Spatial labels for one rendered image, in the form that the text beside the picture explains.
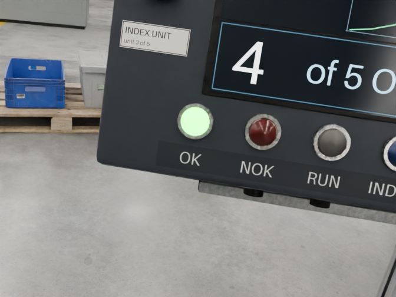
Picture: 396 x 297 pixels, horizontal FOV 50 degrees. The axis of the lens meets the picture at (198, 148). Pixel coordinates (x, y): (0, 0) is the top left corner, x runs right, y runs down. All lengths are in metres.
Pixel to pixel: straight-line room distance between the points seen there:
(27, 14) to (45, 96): 4.52
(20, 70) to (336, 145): 3.53
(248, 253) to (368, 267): 0.58
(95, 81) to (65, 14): 4.43
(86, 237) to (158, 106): 1.78
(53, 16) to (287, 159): 7.33
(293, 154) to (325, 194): 0.04
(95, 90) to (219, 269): 1.77
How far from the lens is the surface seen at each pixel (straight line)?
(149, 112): 0.32
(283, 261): 2.09
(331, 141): 0.31
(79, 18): 7.54
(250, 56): 0.31
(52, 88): 3.18
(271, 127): 0.30
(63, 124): 3.15
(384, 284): 0.50
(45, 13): 7.59
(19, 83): 3.18
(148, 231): 2.12
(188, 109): 0.31
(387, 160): 0.33
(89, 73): 3.16
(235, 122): 0.31
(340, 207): 0.41
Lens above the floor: 1.22
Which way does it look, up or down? 23 degrees down
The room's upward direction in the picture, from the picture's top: 8 degrees clockwise
